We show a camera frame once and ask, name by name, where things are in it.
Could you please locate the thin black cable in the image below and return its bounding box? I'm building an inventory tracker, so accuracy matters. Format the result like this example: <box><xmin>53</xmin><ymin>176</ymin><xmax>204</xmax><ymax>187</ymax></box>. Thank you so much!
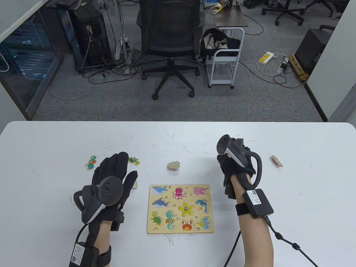
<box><xmin>223</xmin><ymin>230</ymin><xmax>241</xmax><ymax>267</ymax></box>
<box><xmin>75</xmin><ymin>224</ymin><xmax>87</xmax><ymax>245</ymax></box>

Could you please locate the black white handheld controller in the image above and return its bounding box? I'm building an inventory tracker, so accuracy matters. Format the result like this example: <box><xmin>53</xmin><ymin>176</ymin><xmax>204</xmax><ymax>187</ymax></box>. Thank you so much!
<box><xmin>73</xmin><ymin>177</ymin><xmax>124</xmax><ymax>224</ymax></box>
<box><xmin>217</xmin><ymin>135</ymin><xmax>263</xmax><ymax>186</ymax></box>

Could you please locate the black wrist strap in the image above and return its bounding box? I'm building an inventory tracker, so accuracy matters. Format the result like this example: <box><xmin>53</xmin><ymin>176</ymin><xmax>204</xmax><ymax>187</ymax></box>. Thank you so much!
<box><xmin>96</xmin><ymin>245</ymin><xmax>112</xmax><ymax>264</ymax></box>
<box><xmin>236</xmin><ymin>203</ymin><xmax>252</xmax><ymax>216</ymax></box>

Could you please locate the person's right forearm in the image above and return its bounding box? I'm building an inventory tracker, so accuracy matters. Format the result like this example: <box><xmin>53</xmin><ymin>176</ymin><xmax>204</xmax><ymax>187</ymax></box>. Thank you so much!
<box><xmin>231</xmin><ymin>174</ymin><xmax>274</xmax><ymax>267</ymax></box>

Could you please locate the yellow white cable bundle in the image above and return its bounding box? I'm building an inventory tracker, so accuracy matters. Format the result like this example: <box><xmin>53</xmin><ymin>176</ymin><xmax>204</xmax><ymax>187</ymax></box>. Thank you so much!
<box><xmin>209</xmin><ymin>0</ymin><xmax>226</xmax><ymax>15</ymax></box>

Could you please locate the black mesh office chair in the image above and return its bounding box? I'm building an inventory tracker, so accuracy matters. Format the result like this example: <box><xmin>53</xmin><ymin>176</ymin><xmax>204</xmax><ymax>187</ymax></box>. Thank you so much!
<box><xmin>136</xmin><ymin>0</ymin><xmax>206</xmax><ymax>100</ymax></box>

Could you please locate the black cabinet box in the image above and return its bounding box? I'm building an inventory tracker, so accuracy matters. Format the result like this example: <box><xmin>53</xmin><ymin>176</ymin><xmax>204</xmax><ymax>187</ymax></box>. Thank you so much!
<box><xmin>294</xmin><ymin>28</ymin><xmax>334</xmax><ymax>74</ymax></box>

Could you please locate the dark brown side desk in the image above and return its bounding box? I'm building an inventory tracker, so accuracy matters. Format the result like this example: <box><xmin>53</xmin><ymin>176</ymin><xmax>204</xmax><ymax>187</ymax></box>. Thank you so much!
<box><xmin>213</xmin><ymin>5</ymin><xmax>249</xmax><ymax>28</ymax></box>

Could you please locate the black cable with connectors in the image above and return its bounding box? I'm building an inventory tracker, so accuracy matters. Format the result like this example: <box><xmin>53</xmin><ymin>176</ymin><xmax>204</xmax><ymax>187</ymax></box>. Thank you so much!
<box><xmin>264</xmin><ymin>216</ymin><xmax>319</xmax><ymax>267</ymax></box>

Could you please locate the black bag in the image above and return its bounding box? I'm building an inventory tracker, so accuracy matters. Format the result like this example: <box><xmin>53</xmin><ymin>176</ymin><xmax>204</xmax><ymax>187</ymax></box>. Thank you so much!
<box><xmin>200</xmin><ymin>28</ymin><xmax>241</xmax><ymax>57</ymax></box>

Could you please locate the black computer tower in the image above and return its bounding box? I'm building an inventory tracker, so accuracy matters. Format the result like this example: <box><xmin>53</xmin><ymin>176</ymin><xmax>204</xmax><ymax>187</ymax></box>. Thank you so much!
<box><xmin>70</xmin><ymin>7</ymin><xmax>113</xmax><ymax>70</ymax></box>

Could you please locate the yellow starfish puzzle piece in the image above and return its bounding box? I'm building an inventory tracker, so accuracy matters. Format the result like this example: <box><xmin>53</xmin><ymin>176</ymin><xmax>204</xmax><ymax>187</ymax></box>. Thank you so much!
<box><xmin>179</xmin><ymin>202</ymin><xmax>194</xmax><ymax>217</ymax></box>

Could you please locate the cardboard box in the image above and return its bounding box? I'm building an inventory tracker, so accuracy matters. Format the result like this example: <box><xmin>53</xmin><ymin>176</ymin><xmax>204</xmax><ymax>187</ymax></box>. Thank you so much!
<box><xmin>288</xmin><ymin>54</ymin><xmax>310</xmax><ymax>82</ymax></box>

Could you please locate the black labelled wrist box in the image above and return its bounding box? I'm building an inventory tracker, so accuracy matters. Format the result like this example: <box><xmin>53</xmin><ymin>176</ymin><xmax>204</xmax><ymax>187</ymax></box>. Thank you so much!
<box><xmin>69</xmin><ymin>242</ymin><xmax>100</xmax><ymax>267</ymax></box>
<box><xmin>243</xmin><ymin>189</ymin><xmax>274</xmax><ymax>219</ymax></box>

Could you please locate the long black floor cable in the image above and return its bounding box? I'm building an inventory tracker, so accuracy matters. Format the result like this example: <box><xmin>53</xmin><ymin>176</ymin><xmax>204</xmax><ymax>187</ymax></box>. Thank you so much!
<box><xmin>239</xmin><ymin>61</ymin><xmax>305</xmax><ymax>89</ymax></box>

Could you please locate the person's left hand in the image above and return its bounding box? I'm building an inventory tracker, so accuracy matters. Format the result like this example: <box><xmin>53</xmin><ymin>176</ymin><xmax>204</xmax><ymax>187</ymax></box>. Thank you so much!
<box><xmin>83</xmin><ymin>152</ymin><xmax>139</xmax><ymax>231</ymax></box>

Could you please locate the white cord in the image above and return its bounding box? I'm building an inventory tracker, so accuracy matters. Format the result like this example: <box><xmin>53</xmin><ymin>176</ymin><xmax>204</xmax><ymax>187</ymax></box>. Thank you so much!
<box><xmin>0</xmin><ymin>51</ymin><xmax>10</xmax><ymax>73</ymax></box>

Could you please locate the black swivel office chair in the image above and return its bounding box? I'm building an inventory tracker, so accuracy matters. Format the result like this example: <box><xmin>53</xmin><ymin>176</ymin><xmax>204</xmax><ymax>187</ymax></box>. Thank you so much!
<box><xmin>305</xmin><ymin>0</ymin><xmax>342</xmax><ymax>18</ymax></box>
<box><xmin>261</xmin><ymin>0</ymin><xmax>305</xmax><ymax>27</ymax></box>

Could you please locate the wooden animal puzzle frame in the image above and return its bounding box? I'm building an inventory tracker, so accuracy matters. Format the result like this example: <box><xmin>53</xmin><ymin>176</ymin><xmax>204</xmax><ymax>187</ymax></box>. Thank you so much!
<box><xmin>147</xmin><ymin>184</ymin><xmax>215</xmax><ymax>234</ymax></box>

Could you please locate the seahorse puzzle piece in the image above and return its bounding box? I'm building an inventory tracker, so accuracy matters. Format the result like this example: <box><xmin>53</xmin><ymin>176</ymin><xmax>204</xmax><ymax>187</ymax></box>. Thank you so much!
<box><xmin>85</xmin><ymin>155</ymin><xmax>98</xmax><ymax>170</ymax></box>

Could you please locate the yellow white power strip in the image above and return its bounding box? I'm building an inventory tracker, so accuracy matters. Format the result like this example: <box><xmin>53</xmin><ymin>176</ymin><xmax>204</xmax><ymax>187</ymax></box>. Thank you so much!
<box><xmin>259</xmin><ymin>51</ymin><xmax>275</xmax><ymax>65</ymax></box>

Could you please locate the person's left forearm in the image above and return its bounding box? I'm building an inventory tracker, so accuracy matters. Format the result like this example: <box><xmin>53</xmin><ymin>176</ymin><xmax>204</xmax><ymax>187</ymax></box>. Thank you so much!
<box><xmin>93</xmin><ymin>221</ymin><xmax>112</xmax><ymax>246</ymax></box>

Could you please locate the white rolling cart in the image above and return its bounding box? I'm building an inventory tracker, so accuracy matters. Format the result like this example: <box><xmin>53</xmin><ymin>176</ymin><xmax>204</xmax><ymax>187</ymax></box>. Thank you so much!
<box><xmin>207</xmin><ymin>27</ymin><xmax>245</xmax><ymax>90</ymax></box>

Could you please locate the glass partition panel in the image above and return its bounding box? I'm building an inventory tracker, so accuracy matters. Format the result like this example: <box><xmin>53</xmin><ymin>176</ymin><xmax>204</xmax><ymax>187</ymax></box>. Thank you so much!
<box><xmin>0</xmin><ymin>6</ymin><xmax>66</xmax><ymax>121</ymax></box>

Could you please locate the white desk leg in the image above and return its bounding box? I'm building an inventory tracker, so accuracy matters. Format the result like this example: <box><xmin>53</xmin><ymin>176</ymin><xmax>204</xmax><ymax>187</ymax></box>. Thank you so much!
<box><xmin>118</xmin><ymin>0</ymin><xmax>131</xmax><ymax>74</ymax></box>

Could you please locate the person's right hand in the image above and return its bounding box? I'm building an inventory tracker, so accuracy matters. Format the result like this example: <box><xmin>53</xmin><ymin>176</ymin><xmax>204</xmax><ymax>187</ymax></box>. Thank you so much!
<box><xmin>216</xmin><ymin>135</ymin><xmax>257</xmax><ymax>199</ymax></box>

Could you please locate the black keyboard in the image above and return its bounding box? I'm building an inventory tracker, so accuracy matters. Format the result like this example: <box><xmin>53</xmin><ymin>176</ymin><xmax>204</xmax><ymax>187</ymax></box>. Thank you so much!
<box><xmin>54</xmin><ymin>0</ymin><xmax>84</xmax><ymax>10</ymax></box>

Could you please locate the bundle of floor cables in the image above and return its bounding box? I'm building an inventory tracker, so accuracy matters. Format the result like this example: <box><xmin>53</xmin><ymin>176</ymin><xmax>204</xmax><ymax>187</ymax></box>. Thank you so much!
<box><xmin>81</xmin><ymin>47</ymin><xmax>145</xmax><ymax>84</ymax></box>

